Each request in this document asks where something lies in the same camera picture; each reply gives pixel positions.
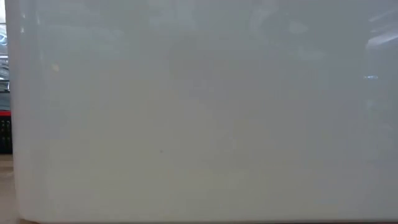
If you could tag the white plastic basket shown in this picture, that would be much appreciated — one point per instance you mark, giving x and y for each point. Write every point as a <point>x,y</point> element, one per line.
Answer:
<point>199,124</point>

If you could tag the dark grey background equipment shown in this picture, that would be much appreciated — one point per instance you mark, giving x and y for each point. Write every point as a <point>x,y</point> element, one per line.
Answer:
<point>3,96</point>

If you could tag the black crate with red stripe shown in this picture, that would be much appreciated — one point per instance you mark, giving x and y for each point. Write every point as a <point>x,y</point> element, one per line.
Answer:
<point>5,133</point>

